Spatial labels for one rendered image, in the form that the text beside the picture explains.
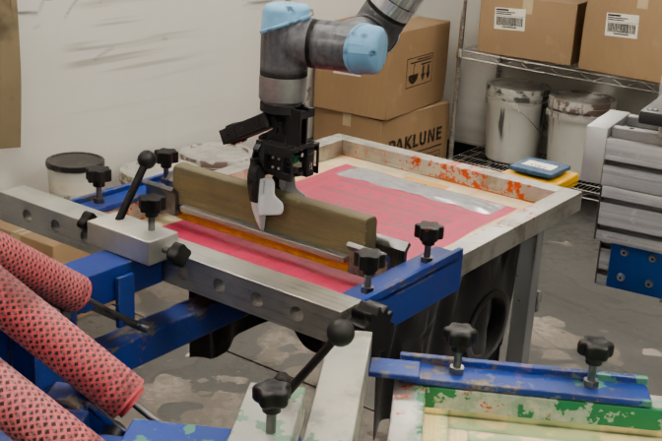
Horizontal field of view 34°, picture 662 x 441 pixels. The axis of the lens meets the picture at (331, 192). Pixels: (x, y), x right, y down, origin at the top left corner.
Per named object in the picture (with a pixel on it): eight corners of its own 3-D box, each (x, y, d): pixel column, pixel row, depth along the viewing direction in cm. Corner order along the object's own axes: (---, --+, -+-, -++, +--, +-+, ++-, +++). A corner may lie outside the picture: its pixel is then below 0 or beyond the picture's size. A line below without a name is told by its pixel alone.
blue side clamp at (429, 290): (432, 281, 173) (436, 240, 171) (460, 289, 170) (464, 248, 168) (321, 342, 150) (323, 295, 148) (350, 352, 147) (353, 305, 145)
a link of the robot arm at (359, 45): (396, 19, 166) (329, 12, 169) (375, 29, 156) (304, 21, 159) (393, 68, 169) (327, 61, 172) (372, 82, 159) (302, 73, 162)
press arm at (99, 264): (133, 271, 157) (133, 239, 156) (163, 282, 154) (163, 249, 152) (38, 306, 144) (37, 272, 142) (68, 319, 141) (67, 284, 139)
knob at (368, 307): (357, 337, 143) (360, 285, 140) (392, 350, 140) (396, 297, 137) (323, 355, 137) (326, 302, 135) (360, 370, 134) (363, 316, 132)
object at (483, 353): (469, 356, 218) (484, 206, 208) (506, 370, 213) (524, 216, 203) (335, 448, 182) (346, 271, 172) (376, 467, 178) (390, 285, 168)
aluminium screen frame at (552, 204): (337, 149, 240) (338, 133, 239) (580, 210, 208) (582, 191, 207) (60, 237, 179) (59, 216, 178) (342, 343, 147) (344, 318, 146)
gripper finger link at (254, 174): (250, 204, 169) (258, 149, 168) (243, 201, 170) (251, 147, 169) (269, 202, 173) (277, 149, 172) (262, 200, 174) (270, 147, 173)
